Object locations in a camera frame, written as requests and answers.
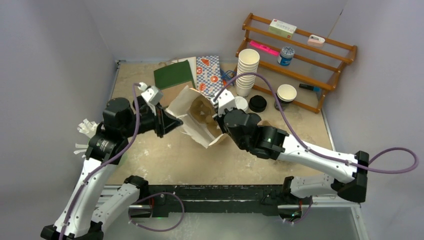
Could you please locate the brown pulp cup carrier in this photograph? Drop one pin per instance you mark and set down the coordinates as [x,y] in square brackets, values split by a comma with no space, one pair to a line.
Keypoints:
[202,111]

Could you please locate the blue lidded jar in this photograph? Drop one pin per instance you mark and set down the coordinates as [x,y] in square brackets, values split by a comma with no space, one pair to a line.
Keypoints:
[285,56]

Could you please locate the white green box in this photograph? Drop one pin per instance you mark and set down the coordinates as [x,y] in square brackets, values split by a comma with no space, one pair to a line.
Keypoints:
[282,29]

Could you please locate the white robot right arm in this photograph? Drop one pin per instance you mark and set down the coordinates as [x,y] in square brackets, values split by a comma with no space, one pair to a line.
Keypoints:
[346,180]

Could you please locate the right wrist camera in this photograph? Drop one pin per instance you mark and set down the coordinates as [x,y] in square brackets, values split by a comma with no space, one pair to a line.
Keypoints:
[224,102]

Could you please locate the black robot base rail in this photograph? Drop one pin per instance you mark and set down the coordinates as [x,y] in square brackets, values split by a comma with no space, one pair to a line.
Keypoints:
[267,199]

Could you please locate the green cup of stirrers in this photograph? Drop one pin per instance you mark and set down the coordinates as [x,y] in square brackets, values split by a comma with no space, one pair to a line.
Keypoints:
[86,132]

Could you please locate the small black lid stack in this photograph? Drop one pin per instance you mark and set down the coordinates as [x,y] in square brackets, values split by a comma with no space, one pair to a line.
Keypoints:
[138,104]

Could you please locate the white cup lid stack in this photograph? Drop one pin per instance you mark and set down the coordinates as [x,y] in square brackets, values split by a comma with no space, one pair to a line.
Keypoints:
[241,103]

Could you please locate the blue checkered paper bag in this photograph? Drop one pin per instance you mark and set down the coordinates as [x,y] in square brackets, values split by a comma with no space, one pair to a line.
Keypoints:
[208,75]

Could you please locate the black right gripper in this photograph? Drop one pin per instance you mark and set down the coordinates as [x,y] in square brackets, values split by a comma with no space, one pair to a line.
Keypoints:
[219,119]

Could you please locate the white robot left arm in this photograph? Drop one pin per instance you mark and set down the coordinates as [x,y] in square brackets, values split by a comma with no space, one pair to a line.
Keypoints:
[83,218]

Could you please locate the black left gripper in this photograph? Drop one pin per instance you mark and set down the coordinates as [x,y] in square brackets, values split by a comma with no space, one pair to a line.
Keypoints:
[164,122]

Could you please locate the black blue marker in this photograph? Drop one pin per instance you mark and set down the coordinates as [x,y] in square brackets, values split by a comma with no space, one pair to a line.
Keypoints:
[309,87]

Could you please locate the green paper bag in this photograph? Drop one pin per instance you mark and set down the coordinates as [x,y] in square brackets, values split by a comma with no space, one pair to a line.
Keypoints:
[172,79]

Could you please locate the pink highlighter pen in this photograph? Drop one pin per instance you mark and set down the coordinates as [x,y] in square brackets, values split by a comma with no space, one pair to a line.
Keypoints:
[264,48]

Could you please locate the wooden shelf rack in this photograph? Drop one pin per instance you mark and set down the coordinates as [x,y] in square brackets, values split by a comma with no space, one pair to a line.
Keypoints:
[325,87]

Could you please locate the black cup with white cup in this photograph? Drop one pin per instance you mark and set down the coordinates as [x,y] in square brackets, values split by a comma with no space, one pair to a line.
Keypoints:
[285,94]

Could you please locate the white paper cup stack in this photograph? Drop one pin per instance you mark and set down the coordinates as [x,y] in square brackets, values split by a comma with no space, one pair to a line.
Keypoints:
[248,62]

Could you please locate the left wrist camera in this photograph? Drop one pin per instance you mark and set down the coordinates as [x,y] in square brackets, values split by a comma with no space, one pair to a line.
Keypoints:
[151,95]

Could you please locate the pink white tape dispenser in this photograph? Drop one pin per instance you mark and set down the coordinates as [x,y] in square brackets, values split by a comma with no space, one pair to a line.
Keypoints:
[316,41]

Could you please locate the brown kraft paper bag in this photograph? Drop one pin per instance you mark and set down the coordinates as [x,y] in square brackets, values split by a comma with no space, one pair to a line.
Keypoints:
[200,133]

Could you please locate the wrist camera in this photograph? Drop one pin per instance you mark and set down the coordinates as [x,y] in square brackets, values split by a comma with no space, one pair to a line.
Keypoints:
[151,95]
[224,102]

